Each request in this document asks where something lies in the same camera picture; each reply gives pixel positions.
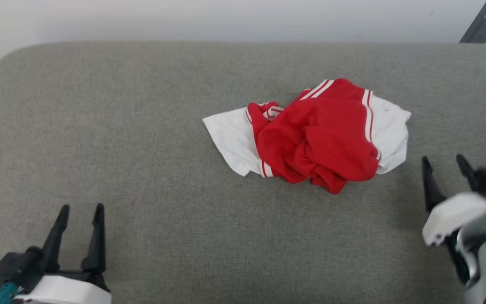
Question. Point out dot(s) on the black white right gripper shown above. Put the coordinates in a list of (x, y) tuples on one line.
[(458, 213)]

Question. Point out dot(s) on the dark grey slanted post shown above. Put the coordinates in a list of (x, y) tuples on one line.
[(479, 23)]

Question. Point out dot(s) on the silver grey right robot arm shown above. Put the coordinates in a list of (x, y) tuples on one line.
[(481, 253)]

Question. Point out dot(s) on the red and white garment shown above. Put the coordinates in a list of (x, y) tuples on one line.
[(323, 139)]

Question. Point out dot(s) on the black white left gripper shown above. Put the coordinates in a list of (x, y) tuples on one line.
[(57, 291)]

